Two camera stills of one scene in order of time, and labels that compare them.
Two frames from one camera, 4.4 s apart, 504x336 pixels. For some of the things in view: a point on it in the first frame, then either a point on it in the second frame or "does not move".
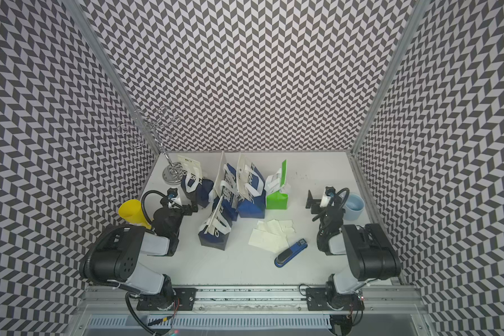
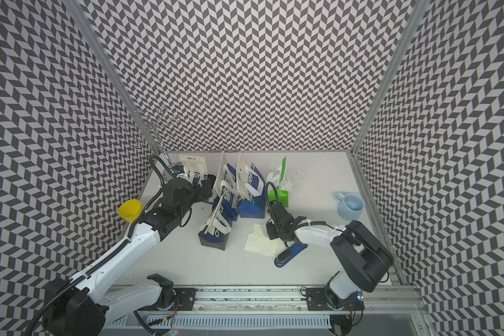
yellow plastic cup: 131,211 does not move
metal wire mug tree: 154,128 does not move
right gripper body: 316,206 -> 274,231
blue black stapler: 290,253 does not move
